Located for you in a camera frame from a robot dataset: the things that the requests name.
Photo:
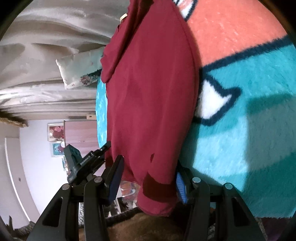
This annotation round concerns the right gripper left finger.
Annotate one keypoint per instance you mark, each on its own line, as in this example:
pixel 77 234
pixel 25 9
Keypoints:
pixel 98 193

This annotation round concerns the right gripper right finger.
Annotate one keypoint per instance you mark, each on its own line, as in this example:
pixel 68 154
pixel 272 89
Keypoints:
pixel 223 204

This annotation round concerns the dark red sweatshirt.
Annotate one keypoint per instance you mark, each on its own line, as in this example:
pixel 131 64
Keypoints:
pixel 151 72

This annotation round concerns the framed blue picture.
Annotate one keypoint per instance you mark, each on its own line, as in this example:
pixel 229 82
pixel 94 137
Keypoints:
pixel 57 149

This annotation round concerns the pink wardrobe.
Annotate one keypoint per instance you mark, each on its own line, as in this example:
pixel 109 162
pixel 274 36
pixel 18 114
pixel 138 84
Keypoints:
pixel 82 135

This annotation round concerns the framed rose picture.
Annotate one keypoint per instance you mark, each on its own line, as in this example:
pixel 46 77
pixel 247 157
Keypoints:
pixel 55 132

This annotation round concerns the teal cartoon fleece blanket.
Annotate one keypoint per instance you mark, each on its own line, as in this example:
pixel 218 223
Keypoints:
pixel 243 127

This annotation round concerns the beige curtain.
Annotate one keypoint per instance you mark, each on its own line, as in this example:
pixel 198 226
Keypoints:
pixel 34 34

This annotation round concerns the white floral pillow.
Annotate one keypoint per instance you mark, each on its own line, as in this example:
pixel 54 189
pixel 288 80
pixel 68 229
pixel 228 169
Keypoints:
pixel 81 69

